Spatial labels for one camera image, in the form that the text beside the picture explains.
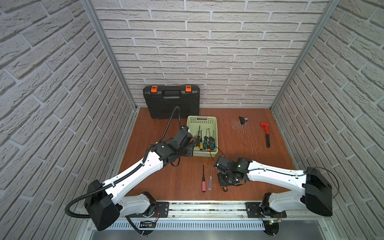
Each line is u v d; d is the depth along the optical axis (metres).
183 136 0.56
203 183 0.81
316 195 0.40
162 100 0.93
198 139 1.00
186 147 0.59
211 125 1.07
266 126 1.07
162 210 0.73
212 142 0.95
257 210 0.74
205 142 0.97
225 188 0.76
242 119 1.10
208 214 0.73
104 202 0.38
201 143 0.97
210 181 0.82
